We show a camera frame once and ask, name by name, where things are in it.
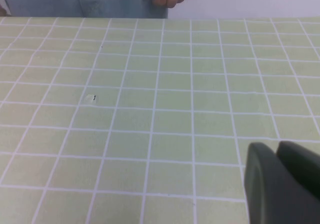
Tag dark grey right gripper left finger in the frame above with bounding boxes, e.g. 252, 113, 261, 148
244, 142, 320, 224

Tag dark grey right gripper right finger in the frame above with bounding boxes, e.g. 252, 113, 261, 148
275, 141, 320, 202

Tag person's right hand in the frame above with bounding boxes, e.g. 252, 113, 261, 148
0, 4, 12, 17

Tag green checkered tablecloth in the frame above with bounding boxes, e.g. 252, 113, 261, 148
0, 16, 320, 224

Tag blue jeans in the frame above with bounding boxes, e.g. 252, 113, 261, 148
1, 0, 169, 19

